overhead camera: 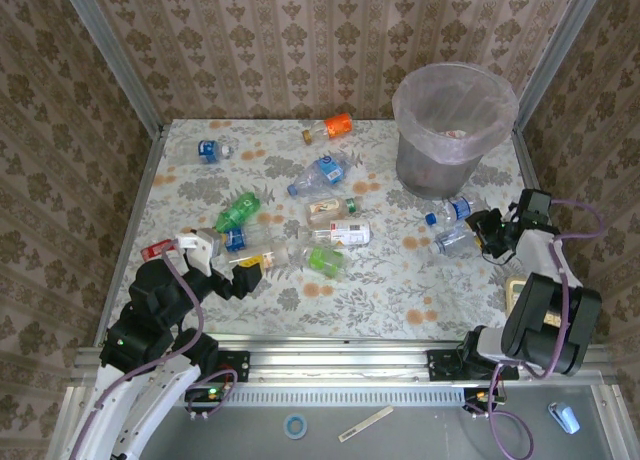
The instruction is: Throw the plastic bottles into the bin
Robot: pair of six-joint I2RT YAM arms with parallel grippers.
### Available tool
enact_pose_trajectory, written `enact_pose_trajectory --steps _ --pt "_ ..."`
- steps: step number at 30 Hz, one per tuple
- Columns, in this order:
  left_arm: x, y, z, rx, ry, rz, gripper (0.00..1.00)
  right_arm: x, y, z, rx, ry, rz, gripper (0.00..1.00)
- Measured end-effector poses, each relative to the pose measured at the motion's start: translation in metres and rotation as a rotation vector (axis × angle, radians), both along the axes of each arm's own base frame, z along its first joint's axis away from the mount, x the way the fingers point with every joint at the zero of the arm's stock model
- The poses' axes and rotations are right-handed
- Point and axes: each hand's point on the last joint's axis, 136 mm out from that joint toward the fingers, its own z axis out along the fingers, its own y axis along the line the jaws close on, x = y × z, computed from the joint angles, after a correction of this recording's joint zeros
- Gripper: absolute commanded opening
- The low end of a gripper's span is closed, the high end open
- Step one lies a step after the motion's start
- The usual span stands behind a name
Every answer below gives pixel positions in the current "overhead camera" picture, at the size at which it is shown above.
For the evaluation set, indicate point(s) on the blue cap clear bottle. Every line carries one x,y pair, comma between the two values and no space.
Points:
457,209

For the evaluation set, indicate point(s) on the red label bottle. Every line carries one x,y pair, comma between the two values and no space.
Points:
152,252

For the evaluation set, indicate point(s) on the orange print clear bottle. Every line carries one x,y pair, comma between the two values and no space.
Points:
280,255

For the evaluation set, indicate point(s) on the green plastic bottle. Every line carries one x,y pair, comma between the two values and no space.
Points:
240,210

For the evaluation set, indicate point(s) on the grey round waste bin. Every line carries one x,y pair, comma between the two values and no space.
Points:
425,175

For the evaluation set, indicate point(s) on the clear pink bin liner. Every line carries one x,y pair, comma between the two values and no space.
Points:
450,152

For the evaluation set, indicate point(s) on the green label clear bottle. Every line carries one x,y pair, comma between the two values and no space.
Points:
322,257

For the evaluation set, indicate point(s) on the beige label green cap bottle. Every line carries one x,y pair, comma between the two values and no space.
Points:
330,210

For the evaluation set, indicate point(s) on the white label clear bottle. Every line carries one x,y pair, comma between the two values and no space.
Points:
350,231

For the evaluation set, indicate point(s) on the large blue label bottle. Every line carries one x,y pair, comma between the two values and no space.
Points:
327,169

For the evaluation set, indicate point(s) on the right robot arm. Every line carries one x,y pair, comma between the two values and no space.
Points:
530,320

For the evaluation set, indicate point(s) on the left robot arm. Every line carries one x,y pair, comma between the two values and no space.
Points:
165,400

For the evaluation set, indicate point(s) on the yellow calculator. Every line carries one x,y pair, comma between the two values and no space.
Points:
514,295

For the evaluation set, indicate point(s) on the floral patterned tablecloth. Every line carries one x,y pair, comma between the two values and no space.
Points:
350,305

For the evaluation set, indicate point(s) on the small black controller board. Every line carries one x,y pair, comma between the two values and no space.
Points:
475,396
200,395

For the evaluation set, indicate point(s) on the small blue label bottle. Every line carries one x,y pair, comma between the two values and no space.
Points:
209,151

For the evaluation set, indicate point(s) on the blue tape roll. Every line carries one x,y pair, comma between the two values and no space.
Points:
286,426

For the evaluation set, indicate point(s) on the orange label plastic bottle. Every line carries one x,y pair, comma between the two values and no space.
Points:
337,125

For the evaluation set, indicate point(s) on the blue white stapler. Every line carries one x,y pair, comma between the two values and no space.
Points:
565,417

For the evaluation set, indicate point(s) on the wooden ruler stick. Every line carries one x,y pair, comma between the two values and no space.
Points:
365,424

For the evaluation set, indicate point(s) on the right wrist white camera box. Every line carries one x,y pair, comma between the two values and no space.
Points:
512,214

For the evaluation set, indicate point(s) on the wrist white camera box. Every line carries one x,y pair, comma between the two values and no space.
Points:
200,252
512,214

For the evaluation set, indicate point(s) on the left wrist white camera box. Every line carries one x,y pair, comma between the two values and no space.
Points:
200,252

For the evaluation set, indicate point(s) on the aluminium table side rail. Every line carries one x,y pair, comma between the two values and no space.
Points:
129,230
527,155

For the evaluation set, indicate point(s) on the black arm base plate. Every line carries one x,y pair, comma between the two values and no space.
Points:
440,365
240,365

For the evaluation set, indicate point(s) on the aluminium mounting rail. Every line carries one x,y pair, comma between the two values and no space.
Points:
340,360

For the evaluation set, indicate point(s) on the aluminium frame post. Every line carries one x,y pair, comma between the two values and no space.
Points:
114,55
558,55

